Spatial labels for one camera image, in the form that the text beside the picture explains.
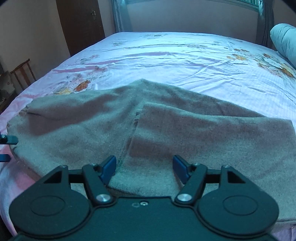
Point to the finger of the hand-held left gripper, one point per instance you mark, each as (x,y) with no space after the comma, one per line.
(5,158)
(9,139)

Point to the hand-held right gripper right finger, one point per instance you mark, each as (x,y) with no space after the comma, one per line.
(181,169)

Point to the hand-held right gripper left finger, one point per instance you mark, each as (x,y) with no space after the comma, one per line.
(108,168)

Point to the grey-brown pants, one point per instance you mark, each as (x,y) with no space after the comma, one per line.
(185,129)

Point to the white box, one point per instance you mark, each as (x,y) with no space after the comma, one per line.
(9,83)

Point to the wooden chair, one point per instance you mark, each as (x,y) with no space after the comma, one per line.
(23,74)

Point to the bed with floral pink sheet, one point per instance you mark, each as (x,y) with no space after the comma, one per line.
(173,58)

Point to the brown wooden door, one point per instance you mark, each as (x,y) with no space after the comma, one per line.
(81,25)

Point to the grey-blue curtain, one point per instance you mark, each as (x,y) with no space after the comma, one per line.
(266,20)
(120,16)

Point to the rolled light blue quilt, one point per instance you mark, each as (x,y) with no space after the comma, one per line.
(285,39)

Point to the sliding glass window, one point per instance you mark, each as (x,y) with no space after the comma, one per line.
(185,1)

